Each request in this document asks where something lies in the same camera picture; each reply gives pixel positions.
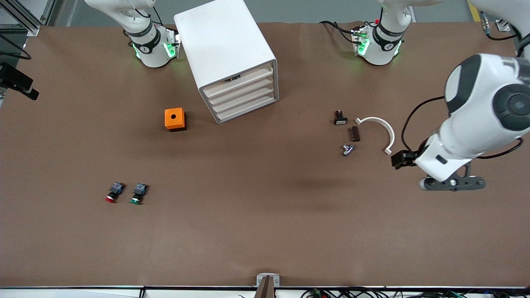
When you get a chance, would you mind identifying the red push button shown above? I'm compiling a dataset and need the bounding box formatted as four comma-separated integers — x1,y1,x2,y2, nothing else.
104,181,125,204

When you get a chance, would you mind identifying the green push button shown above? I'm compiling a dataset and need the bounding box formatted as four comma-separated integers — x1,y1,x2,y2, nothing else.
129,183,149,205

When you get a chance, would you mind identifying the orange box with hole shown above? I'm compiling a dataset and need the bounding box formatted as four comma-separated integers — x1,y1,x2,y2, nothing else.
164,108,187,132

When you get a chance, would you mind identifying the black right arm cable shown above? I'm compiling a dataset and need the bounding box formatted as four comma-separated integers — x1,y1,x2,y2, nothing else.
0,35,32,61

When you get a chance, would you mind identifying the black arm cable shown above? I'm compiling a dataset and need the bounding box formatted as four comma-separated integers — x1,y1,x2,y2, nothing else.
401,12,524,160
0,35,32,61

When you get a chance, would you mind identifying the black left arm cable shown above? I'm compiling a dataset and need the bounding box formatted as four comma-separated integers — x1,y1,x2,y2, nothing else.
401,12,524,160

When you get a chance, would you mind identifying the white half-ring pipe clamp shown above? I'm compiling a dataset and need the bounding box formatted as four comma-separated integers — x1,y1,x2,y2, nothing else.
355,117,395,156

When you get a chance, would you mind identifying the black base cable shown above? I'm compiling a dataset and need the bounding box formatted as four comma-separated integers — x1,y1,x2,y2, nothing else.
319,21,357,44

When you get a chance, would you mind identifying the black cable bundle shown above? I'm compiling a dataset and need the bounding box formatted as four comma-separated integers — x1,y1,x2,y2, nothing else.
300,287,530,298

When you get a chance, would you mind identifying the grey metal bracket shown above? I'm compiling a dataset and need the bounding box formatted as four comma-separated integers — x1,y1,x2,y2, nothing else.
256,273,281,288

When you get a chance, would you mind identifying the white table edge rail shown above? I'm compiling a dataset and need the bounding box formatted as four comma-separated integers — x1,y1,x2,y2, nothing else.
0,286,530,298

